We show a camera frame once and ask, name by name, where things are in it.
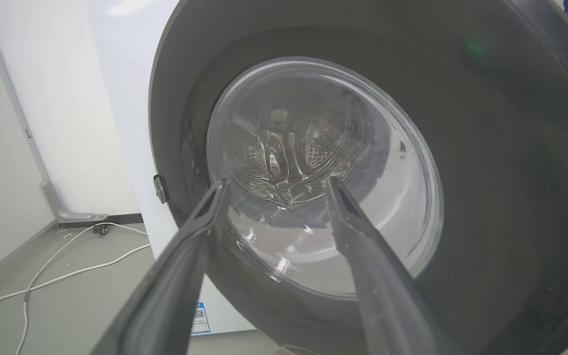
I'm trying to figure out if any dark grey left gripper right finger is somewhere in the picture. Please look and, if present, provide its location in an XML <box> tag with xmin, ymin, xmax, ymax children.
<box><xmin>324</xmin><ymin>176</ymin><xmax>450</xmax><ymax>355</ymax></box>

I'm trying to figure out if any blue white sticker label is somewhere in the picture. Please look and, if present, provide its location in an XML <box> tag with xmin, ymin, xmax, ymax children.
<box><xmin>190</xmin><ymin>302</ymin><xmax>211</xmax><ymax>336</ymax></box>

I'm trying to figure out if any white cable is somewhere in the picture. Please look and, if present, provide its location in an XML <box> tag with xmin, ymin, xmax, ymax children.
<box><xmin>15</xmin><ymin>222</ymin><xmax>148</xmax><ymax>355</ymax></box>
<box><xmin>0</xmin><ymin>243</ymin><xmax>151</xmax><ymax>323</ymax></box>

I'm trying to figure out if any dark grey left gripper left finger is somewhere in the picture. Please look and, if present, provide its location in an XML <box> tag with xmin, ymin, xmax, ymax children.
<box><xmin>90</xmin><ymin>178</ymin><xmax>230</xmax><ymax>355</ymax></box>

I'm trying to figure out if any grey round washing machine door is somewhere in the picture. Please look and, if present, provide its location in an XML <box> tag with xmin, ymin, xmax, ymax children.
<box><xmin>148</xmin><ymin>0</ymin><xmax>568</xmax><ymax>355</ymax></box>

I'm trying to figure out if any white washing machine body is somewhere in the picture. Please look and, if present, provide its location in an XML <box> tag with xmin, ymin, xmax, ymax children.
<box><xmin>0</xmin><ymin>0</ymin><xmax>257</xmax><ymax>336</ymax></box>

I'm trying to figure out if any white panel with caster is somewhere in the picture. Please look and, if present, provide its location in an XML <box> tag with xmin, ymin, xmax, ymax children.
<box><xmin>0</xmin><ymin>0</ymin><xmax>108</xmax><ymax>223</ymax></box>

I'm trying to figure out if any grey door latch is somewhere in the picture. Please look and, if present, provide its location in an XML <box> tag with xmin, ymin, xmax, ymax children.
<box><xmin>153</xmin><ymin>174</ymin><xmax>171</xmax><ymax>204</ymax></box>

